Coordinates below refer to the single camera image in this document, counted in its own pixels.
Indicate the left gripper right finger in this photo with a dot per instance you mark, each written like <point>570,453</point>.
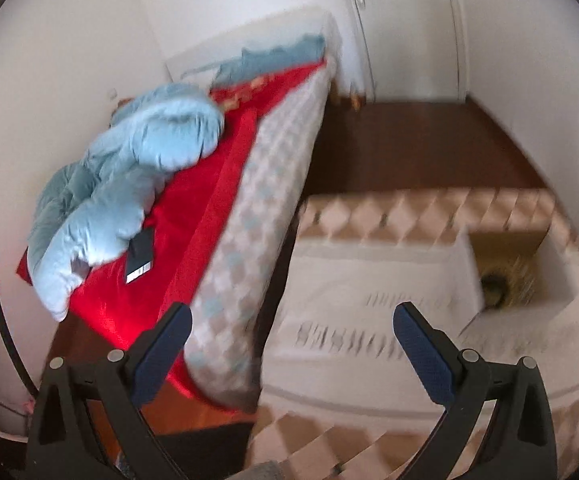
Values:
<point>519,442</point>

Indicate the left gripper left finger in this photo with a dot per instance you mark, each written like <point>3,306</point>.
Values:
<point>63,443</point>

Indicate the black smart watch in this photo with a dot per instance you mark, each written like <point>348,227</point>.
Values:
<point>495,290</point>

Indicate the white cardboard box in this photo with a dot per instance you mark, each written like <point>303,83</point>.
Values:
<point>541,281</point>

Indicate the grey checkered quilt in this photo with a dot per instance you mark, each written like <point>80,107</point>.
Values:
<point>220,355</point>

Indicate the checkered beige table cloth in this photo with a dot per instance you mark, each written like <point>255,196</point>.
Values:
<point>340,398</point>

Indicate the black phone on bed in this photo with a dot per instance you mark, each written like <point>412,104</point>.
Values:
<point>140,254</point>

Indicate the light blue duvet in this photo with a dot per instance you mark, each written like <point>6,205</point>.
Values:
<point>90,210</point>

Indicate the bottle on floor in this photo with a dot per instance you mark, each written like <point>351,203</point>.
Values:
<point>356,101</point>

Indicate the white door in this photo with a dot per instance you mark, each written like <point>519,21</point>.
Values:
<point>415,49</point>

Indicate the teal pillow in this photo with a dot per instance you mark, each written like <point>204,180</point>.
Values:
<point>308,49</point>

